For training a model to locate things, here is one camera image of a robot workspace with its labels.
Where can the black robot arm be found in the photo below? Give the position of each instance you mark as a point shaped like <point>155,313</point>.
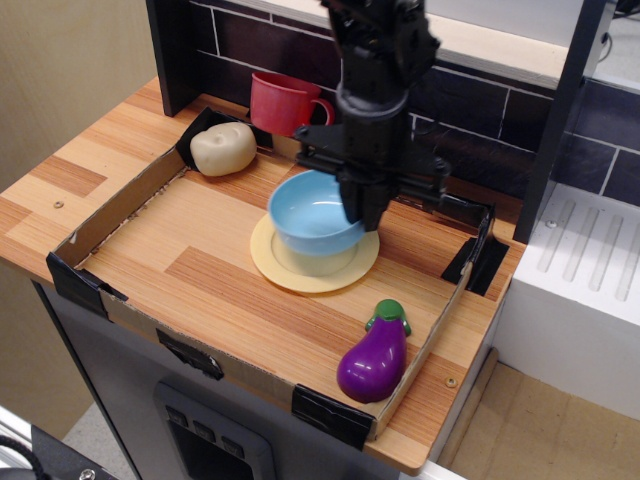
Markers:
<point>386,49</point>

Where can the grey toy oven panel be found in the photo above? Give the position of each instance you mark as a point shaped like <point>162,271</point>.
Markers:
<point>210,445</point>

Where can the dark left upright panel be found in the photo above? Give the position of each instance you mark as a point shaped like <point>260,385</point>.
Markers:
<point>180,32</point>

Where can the cardboard tray border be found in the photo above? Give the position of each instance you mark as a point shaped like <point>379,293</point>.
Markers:
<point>170,259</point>

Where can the black vertical post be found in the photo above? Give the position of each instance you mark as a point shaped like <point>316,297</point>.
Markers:
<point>581,61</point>

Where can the yellow plate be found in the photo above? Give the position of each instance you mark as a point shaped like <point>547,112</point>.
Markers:
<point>310,274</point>

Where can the white drainer sink unit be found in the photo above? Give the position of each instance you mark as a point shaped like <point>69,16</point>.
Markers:
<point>571,314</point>

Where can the beige toy potato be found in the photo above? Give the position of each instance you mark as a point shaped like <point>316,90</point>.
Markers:
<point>223,149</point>

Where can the light blue bowl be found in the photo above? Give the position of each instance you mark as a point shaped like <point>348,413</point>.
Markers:
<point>308,214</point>

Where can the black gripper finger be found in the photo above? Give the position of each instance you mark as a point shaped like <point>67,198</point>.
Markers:
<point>376,199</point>
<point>352,195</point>

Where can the red cup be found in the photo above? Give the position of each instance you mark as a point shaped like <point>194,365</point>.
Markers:
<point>280,104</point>

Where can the purple toy eggplant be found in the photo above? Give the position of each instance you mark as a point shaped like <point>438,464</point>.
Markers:
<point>372,369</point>

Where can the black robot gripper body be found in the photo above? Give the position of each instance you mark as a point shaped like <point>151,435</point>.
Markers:
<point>374,144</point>

